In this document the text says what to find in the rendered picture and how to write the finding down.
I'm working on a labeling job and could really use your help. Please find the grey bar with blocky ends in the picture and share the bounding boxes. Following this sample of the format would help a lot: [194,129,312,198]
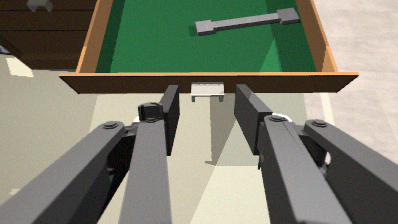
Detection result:
[195,8,299,36]

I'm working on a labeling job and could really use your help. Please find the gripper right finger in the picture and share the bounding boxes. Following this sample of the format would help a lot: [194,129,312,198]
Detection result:
[234,84,398,224]

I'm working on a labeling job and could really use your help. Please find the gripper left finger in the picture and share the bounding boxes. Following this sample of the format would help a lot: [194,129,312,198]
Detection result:
[0,84,180,224]

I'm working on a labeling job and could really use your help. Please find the brown wooden tool chest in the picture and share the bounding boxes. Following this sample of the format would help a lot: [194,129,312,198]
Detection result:
[0,0,359,102]

